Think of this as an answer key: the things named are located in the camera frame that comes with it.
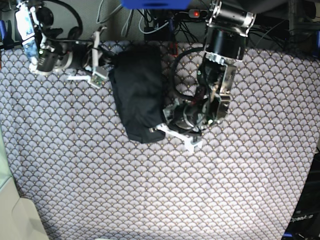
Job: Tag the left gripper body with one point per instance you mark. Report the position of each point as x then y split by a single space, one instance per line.
183 120

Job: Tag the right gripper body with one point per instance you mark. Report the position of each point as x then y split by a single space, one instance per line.
92 62

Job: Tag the red table clamp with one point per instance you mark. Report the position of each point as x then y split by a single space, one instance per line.
173 48

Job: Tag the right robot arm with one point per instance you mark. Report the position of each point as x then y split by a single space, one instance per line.
49 53

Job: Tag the fan patterned tablecloth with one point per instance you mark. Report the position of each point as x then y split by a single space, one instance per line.
69 153

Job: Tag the black OpenArm box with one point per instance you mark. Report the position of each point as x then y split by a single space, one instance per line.
305 221

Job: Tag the dark navy T-shirt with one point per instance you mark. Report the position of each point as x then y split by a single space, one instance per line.
137 86

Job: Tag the blue plastic mount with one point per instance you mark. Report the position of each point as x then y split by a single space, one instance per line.
156 4

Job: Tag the beige cabinet at left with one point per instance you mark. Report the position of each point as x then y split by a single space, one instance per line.
19 218

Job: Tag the black power strip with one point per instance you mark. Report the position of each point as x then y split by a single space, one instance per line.
198 13

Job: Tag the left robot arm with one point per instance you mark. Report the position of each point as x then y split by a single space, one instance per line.
225 40

